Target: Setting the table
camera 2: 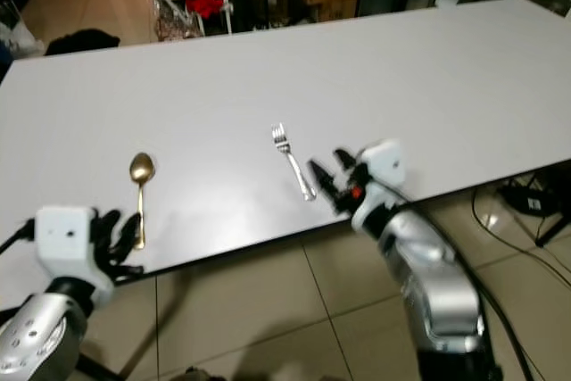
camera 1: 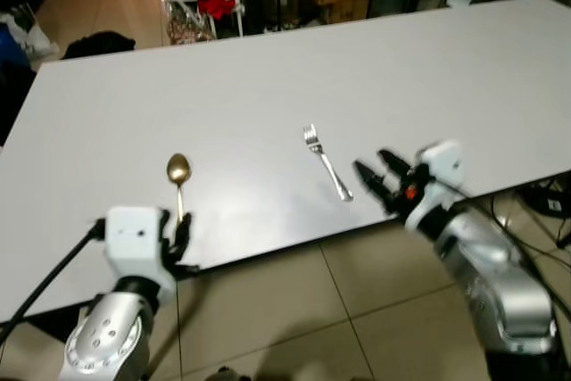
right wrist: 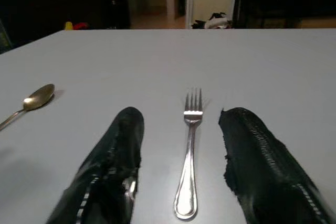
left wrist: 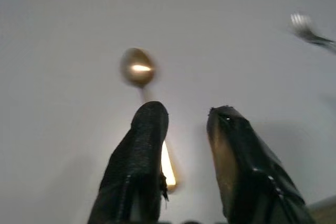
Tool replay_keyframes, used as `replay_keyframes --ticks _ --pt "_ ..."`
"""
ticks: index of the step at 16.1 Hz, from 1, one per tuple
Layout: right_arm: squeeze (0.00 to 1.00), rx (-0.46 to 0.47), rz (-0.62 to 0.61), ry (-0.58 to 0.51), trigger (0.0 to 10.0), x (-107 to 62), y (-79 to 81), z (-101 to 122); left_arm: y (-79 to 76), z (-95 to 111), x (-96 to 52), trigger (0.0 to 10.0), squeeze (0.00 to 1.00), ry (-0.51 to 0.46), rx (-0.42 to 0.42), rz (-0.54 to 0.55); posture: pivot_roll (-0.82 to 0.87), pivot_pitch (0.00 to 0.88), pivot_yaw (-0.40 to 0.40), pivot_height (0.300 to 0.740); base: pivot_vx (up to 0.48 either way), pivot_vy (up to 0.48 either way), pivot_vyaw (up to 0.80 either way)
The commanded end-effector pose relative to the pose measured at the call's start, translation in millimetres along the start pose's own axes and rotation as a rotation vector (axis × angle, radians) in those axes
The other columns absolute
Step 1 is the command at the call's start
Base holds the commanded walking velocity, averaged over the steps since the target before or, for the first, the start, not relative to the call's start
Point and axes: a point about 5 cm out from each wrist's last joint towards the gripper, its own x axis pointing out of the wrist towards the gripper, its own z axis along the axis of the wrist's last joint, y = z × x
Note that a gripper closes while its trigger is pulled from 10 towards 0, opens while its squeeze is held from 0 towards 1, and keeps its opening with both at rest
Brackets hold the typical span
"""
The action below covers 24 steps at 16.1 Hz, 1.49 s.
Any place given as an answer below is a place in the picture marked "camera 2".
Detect black floor cable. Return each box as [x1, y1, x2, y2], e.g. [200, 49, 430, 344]
[471, 188, 571, 268]

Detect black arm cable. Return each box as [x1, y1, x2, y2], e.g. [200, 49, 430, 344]
[0, 219, 37, 253]
[397, 192, 545, 381]

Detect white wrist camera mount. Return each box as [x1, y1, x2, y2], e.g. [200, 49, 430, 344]
[35, 205, 116, 308]
[350, 138, 408, 232]

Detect gold spoon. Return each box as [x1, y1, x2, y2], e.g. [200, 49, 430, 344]
[128, 153, 157, 250]

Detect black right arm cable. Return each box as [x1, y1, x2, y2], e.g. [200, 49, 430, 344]
[397, 192, 545, 381]

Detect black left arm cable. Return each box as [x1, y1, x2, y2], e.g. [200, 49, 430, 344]
[0, 219, 37, 253]

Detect black power strip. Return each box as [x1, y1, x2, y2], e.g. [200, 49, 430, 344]
[498, 176, 571, 218]

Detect red cloth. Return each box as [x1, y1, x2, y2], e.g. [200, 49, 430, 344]
[185, 0, 227, 21]

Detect white plastic bag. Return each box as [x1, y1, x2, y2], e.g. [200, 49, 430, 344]
[1, 2, 47, 58]

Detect black bag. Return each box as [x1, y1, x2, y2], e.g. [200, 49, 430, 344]
[44, 29, 122, 57]

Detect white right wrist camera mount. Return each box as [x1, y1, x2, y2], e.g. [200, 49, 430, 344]
[350, 138, 408, 232]

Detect silver fork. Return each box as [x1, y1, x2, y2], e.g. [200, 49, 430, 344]
[270, 123, 318, 202]

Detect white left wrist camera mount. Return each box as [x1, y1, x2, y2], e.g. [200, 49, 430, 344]
[35, 205, 116, 308]

